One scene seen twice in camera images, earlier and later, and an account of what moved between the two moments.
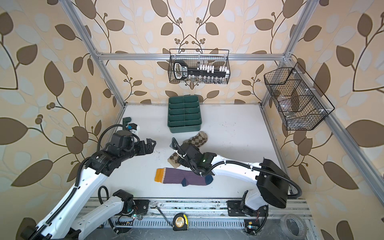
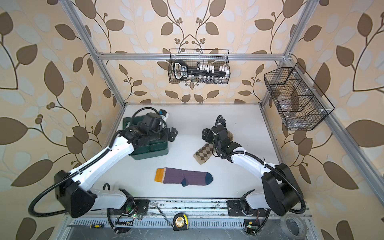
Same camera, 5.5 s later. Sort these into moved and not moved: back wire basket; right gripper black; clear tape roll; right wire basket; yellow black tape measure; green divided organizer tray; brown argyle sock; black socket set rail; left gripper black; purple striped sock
Moved: right gripper black; brown argyle sock; green divided organizer tray; left gripper black
Not moved: clear tape roll; purple striped sock; back wire basket; right wire basket; yellow black tape measure; black socket set rail
